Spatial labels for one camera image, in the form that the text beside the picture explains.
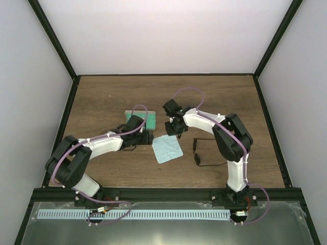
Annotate light blue cleaning cloth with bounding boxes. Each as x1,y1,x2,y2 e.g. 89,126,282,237
152,135,183,164

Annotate grey glasses case green lining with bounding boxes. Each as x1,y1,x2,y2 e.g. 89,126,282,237
124,109,156,131

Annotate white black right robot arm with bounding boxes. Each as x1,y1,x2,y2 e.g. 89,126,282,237
163,105,253,206

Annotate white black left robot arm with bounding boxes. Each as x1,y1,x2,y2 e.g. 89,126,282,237
45,130,154,206

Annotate black sunglasses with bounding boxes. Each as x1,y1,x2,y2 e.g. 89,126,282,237
192,137,228,168

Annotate shiny metal front sheet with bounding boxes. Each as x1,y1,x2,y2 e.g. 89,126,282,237
22,202,314,244

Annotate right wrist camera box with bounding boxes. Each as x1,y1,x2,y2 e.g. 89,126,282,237
162,99,182,117

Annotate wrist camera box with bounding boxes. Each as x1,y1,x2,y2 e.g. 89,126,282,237
162,99,182,117
126,115,146,133

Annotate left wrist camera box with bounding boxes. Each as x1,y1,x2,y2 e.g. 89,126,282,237
126,115,146,133

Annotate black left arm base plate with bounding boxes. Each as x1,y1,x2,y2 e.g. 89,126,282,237
74,188,121,208

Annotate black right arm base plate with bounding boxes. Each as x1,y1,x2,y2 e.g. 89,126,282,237
209,187,258,209

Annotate black enclosure frame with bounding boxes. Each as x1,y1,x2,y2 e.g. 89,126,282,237
14,0,322,245

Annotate light blue slotted cable duct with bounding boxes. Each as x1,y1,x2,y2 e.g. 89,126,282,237
36,209,230,221

